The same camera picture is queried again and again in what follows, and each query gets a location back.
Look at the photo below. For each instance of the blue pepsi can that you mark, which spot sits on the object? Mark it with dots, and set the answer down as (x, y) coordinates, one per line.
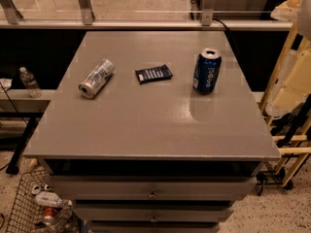
(206, 71)

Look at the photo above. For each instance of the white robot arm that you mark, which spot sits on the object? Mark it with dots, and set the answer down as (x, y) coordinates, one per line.
(304, 19)

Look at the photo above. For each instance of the silver energy drink can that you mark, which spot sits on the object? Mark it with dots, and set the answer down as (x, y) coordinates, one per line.
(96, 79)

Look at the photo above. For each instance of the silver can in basket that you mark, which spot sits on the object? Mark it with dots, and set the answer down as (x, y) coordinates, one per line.
(36, 189)

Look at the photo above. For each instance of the red can in basket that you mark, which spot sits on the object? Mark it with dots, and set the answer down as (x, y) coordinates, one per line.
(48, 215)

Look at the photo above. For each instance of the grey drawer cabinet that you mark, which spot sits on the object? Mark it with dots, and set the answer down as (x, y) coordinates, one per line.
(155, 157)

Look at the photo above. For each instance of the dark blue snack packet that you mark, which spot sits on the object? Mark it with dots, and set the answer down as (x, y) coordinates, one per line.
(154, 74)

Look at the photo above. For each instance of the clear plastic water bottle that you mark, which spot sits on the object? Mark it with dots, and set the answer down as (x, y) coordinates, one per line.
(30, 82)

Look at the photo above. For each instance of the black side table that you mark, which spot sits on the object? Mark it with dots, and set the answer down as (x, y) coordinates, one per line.
(17, 103)

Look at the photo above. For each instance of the white bottle in basket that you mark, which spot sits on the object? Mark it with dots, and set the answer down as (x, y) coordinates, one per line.
(51, 199)

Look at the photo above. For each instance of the black wire basket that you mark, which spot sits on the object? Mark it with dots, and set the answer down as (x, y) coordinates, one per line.
(27, 216)

